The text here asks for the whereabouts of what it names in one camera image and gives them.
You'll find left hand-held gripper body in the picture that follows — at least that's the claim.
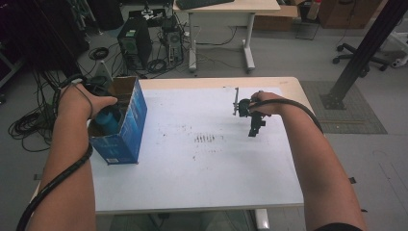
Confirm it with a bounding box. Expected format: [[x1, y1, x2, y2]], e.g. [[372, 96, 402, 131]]
[[84, 75, 113, 97]]

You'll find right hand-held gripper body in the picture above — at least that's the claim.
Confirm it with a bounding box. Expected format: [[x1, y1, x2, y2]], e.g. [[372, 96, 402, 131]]
[[233, 87, 266, 123]]

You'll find blue bottle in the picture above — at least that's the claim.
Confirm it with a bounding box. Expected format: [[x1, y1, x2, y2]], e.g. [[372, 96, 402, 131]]
[[94, 106, 122, 136]]

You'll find blue cardboard box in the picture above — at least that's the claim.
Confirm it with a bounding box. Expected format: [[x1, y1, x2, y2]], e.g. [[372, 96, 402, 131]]
[[88, 75, 148, 166]]

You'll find person's right hand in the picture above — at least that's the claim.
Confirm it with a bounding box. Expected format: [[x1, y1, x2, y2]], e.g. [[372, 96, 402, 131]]
[[248, 90, 287, 117]]

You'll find person's left hand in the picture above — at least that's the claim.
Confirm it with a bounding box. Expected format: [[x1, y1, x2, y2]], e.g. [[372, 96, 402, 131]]
[[57, 84, 118, 120]]

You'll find light wooden table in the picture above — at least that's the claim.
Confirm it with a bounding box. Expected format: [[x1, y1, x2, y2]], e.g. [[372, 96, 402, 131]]
[[30, 76, 314, 216]]

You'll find white paper sheet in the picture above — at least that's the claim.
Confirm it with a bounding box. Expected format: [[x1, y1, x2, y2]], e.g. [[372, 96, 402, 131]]
[[89, 86, 304, 213]]

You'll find black computer tower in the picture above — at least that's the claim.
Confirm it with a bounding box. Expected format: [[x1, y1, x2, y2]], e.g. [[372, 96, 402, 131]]
[[116, 16, 154, 71]]

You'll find dark curtain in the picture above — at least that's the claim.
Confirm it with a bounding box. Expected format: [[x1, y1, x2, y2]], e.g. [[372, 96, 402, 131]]
[[0, 0, 90, 80]]

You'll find grey floor mat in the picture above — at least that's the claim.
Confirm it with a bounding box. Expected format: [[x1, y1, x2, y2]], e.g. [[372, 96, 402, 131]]
[[299, 80, 388, 135]]

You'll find open computer case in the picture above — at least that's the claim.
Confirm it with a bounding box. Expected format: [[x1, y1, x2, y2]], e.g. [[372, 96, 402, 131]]
[[162, 18, 186, 66]]

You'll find white-legged desk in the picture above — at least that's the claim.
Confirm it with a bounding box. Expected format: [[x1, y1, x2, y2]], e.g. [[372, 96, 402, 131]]
[[172, 0, 282, 73]]

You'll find brown cardboard box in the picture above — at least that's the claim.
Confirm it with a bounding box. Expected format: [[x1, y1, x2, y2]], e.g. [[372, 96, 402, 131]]
[[252, 4, 300, 32]]

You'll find black keyboard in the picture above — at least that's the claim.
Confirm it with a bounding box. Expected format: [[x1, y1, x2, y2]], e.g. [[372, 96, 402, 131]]
[[175, 0, 236, 11]]

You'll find black office chair base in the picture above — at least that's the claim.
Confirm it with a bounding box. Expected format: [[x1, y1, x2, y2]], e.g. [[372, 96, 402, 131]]
[[332, 42, 391, 72]]

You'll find brown wooden cabinet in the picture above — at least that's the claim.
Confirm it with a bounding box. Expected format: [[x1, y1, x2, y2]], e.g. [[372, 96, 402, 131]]
[[317, 0, 384, 30]]

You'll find coiled black floor cable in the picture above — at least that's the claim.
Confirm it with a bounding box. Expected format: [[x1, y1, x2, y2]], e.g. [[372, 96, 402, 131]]
[[88, 46, 111, 62]]

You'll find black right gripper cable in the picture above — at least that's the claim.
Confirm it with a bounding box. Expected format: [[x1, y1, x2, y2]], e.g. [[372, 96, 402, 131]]
[[253, 97, 324, 135]]

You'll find bundle of black floor cables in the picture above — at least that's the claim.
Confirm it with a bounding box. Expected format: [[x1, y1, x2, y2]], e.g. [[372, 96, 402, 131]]
[[7, 68, 61, 153]]

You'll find black wire rack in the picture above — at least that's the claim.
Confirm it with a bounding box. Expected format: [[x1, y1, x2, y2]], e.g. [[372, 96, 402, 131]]
[[294, 18, 321, 41]]

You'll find black metal post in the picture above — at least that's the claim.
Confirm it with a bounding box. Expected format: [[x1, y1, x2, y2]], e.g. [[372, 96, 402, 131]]
[[319, 0, 408, 111]]

